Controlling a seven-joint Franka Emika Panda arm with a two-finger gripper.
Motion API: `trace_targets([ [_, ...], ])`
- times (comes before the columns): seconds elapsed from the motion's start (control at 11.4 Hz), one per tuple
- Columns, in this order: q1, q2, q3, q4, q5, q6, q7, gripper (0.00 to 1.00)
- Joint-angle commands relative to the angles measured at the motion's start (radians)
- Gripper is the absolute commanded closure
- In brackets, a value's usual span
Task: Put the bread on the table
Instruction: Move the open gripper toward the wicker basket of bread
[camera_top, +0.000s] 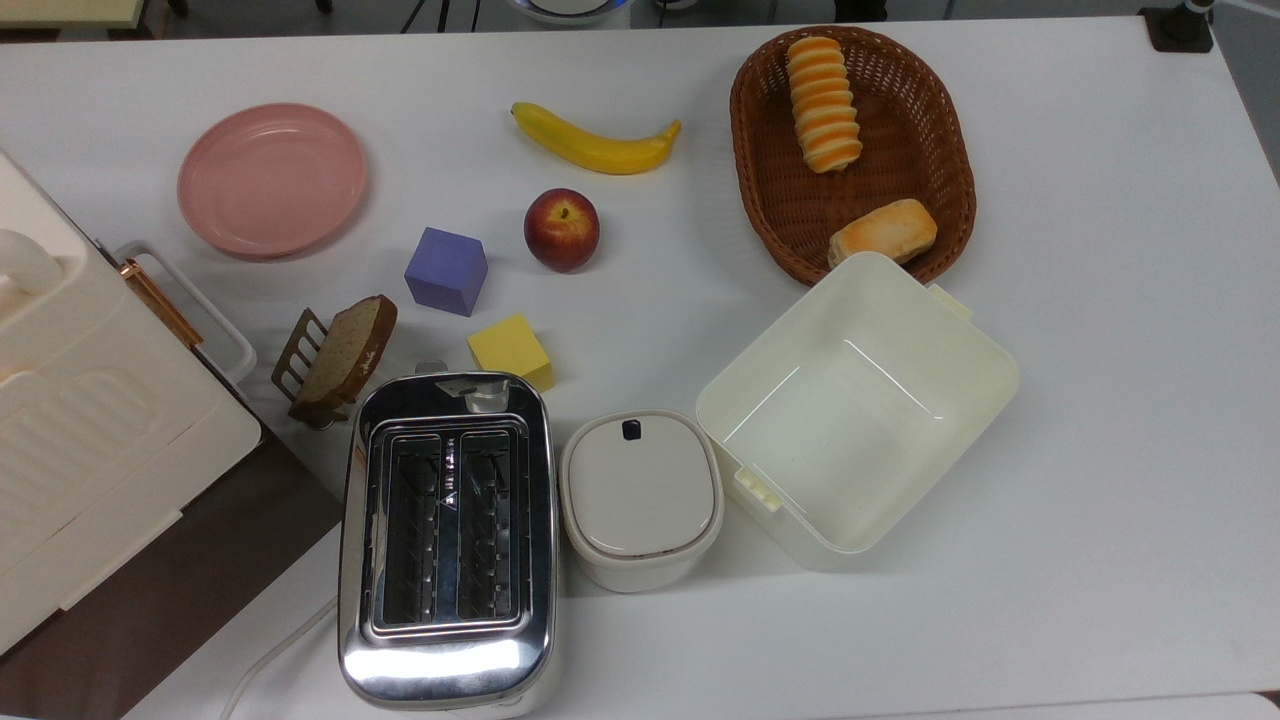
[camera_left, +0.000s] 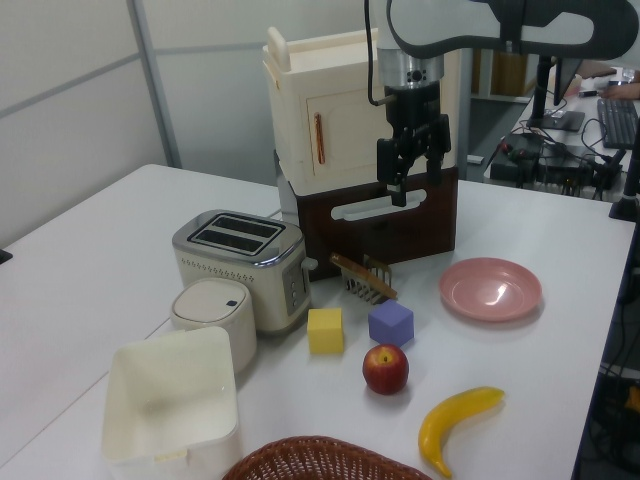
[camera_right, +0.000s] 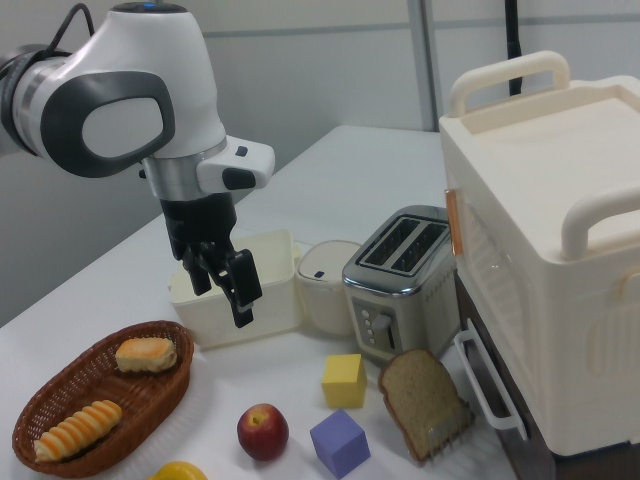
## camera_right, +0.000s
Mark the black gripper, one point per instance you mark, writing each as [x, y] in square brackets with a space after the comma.
[200, 220]

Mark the long striped bread roll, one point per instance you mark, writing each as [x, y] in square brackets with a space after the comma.
[80, 430]

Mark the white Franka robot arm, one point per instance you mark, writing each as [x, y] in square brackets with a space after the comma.
[150, 50]

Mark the square golden bread roll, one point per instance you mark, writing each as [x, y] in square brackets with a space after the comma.
[146, 355]

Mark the brown bread slice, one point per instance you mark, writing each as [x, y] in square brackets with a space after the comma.
[417, 395]

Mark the open cream plastic box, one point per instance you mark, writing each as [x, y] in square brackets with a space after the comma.
[270, 310]

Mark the small cream lidded canister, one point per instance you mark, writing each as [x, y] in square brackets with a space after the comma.
[325, 295]

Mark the brown wicker basket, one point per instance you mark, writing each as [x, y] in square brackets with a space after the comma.
[135, 405]

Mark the red apple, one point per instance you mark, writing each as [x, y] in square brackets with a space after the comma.
[262, 432]

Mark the yellow foam cube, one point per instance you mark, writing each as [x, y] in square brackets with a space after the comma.
[344, 382]

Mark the silver two-slot toaster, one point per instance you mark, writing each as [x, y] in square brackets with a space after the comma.
[400, 300]

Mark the yellow banana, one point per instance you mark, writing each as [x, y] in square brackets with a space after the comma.
[177, 472]

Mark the purple foam cube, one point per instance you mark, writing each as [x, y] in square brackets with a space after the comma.
[340, 445]

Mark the large cream toy oven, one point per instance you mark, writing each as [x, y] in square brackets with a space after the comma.
[550, 250]

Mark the black pole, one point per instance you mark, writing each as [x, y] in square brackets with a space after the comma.
[513, 40]

